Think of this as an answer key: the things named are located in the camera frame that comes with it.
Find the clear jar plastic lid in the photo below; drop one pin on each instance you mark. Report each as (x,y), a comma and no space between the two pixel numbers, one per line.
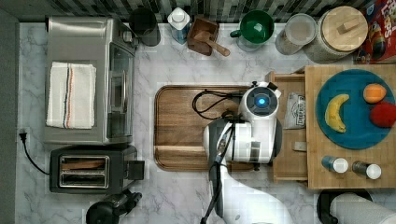
(299,31)

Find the dark shaker white lid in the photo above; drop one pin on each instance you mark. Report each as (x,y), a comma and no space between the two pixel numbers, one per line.
(370,170)

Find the blue shaker white lid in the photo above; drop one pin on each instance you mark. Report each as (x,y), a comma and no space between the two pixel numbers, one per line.
(335,164)

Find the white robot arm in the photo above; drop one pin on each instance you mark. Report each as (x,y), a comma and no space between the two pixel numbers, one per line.
(254,135)

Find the black cup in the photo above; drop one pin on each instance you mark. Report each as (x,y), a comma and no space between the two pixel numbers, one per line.
(144,24)

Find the white blue carton bottle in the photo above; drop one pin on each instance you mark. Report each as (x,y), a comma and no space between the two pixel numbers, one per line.
(179,21)

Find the stainless steel toaster oven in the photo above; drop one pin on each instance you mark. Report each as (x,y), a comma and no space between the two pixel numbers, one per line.
(108,45)

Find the Froot Loops cereal box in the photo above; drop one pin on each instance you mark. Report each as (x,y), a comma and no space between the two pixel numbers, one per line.
(380,44)

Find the dark wooden cutting board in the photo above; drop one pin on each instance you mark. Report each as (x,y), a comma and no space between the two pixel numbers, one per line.
(180,116)

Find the green mug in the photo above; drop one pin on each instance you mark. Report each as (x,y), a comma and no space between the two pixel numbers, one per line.
(255,28)

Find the yellow banana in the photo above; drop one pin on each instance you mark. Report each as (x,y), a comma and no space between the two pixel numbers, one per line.
(332,113)

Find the black paper towel holder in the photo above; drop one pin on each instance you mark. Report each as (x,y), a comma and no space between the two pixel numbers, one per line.
(326,197)

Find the large jar wooden lid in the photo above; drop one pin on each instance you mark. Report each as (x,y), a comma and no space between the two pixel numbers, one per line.
(340,31)

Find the orange fruit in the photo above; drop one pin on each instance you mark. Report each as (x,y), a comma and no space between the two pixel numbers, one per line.
(374,93)

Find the red apple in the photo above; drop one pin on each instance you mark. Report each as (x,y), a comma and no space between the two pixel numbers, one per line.
(383,115)

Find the black two-slot toaster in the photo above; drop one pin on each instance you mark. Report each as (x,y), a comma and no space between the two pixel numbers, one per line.
(94,169)

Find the wooden scoop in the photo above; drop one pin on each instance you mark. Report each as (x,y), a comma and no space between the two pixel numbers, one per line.
(204,36)

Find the light wooden drawer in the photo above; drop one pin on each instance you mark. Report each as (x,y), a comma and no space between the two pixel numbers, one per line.
(289,165)

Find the white paper towel roll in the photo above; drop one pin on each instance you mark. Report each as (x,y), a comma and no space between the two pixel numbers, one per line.
(349,208)

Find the light wooden cabinet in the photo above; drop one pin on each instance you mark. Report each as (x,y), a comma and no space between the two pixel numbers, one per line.
(319,145)

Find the blue round plate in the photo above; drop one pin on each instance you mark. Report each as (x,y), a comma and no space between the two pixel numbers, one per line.
(360,131)

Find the Deep River chips bag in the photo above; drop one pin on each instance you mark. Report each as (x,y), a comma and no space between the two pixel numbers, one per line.
(295,117)

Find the brown wooden scoop box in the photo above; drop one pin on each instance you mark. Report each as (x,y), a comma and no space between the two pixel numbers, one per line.
(199,25)

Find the white striped folded towel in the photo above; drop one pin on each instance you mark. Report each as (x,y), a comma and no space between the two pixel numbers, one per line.
(71,96)

